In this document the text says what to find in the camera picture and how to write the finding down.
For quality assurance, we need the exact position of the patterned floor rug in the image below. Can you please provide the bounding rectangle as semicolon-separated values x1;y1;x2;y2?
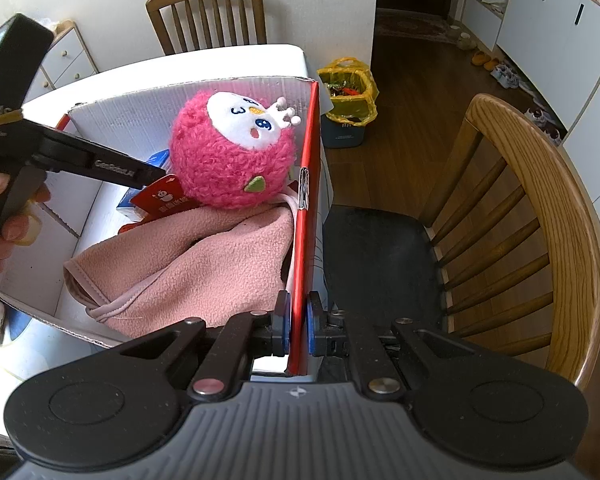
375;10;462;45

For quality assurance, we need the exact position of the curved-back wooden chair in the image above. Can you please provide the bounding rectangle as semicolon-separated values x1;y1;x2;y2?
324;92;600;392

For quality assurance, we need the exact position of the white wood-top sideboard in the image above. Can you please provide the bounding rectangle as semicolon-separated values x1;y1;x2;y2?
24;20;100;104

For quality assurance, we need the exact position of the pink plush bird toy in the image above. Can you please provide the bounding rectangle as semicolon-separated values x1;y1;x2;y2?
168;88;302;210

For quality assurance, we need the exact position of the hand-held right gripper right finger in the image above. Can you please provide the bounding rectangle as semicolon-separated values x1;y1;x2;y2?
306;291;481;403

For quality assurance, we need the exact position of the person's left hand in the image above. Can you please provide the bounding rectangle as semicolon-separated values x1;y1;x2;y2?
0;168;51;279

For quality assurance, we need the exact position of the red cardboard shoe box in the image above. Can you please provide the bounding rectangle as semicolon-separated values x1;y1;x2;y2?
0;74;327;379

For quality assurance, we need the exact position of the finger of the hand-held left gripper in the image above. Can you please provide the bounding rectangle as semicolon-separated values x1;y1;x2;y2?
40;126;167;191

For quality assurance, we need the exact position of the pink fleece cloth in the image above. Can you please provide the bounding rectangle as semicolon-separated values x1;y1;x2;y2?
62;194;302;339

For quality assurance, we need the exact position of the trash bin with yellow bag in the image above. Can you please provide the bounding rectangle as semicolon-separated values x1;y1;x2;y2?
317;57;380;149

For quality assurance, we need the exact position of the slatted brown wooden chair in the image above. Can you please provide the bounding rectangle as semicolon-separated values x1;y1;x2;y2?
145;0;269;56

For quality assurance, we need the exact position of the blue tissue pack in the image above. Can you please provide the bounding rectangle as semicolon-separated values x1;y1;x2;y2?
116;149;174;214

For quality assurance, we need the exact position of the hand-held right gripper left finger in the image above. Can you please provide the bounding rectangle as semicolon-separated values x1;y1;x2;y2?
120;290;293;403

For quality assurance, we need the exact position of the red printed packet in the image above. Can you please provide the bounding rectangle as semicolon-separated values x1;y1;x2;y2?
129;174;202;222

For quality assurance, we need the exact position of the white wall cabinet unit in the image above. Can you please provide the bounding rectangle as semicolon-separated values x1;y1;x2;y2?
462;0;600;202

